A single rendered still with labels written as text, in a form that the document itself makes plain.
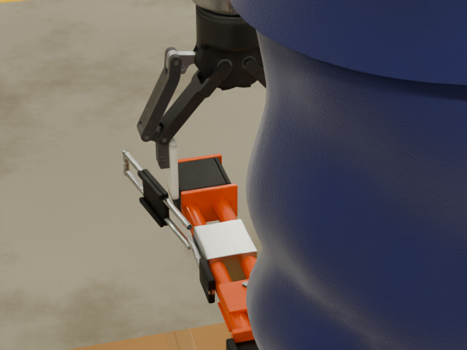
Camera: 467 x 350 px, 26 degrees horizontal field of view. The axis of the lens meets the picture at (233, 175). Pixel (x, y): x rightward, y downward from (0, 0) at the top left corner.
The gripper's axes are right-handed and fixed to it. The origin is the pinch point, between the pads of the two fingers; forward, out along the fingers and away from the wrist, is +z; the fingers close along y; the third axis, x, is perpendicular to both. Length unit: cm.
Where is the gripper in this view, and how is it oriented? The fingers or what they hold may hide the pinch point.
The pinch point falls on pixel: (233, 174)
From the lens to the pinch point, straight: 109.8
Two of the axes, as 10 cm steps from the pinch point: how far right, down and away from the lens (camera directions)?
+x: -2.6, -5.3, 8.1
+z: 0.0, 8.4, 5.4
